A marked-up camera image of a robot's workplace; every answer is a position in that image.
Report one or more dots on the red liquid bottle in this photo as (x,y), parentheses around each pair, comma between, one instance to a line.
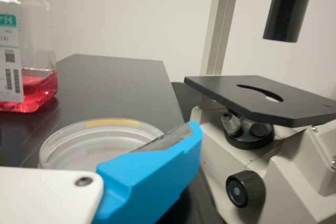
(34,85)

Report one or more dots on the cream microscope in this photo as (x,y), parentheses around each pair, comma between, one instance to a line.
(275,140)

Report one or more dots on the petri dish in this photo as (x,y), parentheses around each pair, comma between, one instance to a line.
(86,140)

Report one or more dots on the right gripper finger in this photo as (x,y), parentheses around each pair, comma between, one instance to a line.
(155,171)

